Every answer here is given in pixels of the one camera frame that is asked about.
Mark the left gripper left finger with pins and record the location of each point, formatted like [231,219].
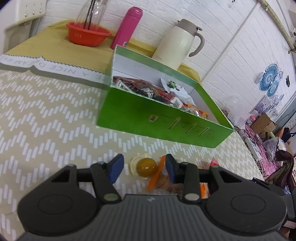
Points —
[104,175]

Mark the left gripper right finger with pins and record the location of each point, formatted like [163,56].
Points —
[187,174]

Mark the orange peanut snack packet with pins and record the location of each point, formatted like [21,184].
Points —
[161,180]

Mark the yellow egg yolk packet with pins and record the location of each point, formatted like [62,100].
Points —
[143,166]

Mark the red snack pouch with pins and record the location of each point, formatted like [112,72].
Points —
[143,88]

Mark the white power strip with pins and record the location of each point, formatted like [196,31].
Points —
[254,149]

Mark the green cardboard box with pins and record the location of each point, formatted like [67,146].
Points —
[124,110]

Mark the chevron patterned table mat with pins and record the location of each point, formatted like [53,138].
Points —
[48,120]

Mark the brown cardboard box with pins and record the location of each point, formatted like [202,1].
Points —
[263,124]

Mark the white plastic bag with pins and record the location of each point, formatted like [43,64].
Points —
[177,90]

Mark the cream thermos jug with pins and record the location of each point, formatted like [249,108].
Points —
[176,44]

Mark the pink thermos bottle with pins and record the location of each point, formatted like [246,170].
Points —
[127,27]

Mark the red plastic basket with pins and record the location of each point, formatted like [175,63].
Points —
[90,38]

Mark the black straw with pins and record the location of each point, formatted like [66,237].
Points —
[87,22]

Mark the clear glass carafe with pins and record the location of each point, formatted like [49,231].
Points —
[98,11]

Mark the white countertop water dispenser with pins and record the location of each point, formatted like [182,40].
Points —
[16,21]

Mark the blue round wall decoration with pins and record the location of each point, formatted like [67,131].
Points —
[269,80]

